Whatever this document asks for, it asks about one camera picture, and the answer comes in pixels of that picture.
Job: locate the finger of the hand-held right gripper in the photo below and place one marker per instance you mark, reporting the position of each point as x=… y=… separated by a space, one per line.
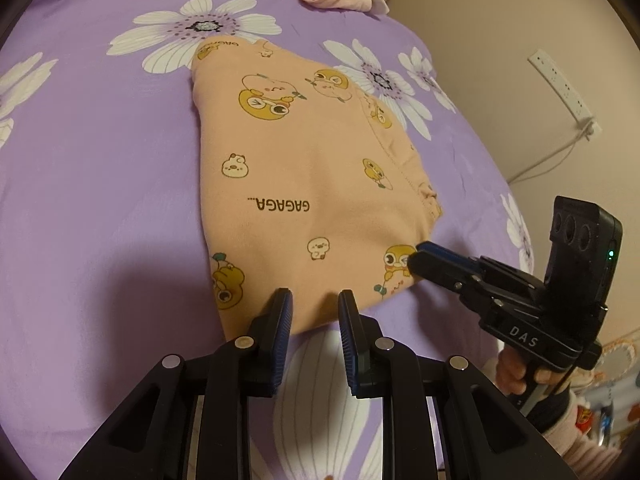
x=445 y=251
x=435 y=267

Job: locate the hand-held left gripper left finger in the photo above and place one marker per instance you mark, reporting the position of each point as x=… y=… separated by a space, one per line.
x=282 y=340

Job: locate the white wall power strip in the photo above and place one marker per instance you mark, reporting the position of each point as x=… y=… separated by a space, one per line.
x=560 y=82

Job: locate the person's right hand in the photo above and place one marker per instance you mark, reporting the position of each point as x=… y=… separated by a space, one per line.
x=515 y=372

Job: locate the peach cartoon print garment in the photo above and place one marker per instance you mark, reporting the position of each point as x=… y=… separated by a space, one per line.
x=300 y=160

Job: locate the colourful snack packet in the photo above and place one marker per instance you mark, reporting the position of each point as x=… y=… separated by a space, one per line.
x=585 y=417

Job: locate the purple floral bedsheet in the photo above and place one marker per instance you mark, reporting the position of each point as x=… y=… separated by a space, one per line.
x=100 y=185

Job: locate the white lace cloth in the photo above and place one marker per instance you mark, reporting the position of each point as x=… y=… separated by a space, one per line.
x=614 y=360

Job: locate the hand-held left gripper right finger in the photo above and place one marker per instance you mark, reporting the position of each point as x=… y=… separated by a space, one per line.
x=347 y=340

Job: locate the person's right forearm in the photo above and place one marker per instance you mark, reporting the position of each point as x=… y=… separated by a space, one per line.
x=575 y=455

